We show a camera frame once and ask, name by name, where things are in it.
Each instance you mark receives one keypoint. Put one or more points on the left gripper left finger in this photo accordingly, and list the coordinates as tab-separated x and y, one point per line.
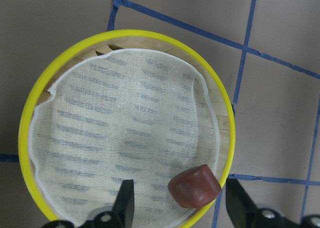
124	205

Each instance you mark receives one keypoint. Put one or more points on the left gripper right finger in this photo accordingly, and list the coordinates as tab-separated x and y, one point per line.
240	207

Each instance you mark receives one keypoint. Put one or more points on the brown bun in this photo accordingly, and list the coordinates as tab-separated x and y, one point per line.
195	187

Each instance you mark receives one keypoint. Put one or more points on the yellow steamer layer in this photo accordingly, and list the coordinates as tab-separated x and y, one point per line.
104	43

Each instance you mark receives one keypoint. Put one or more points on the white steamer cloth top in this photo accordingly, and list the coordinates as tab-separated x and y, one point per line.
130	114

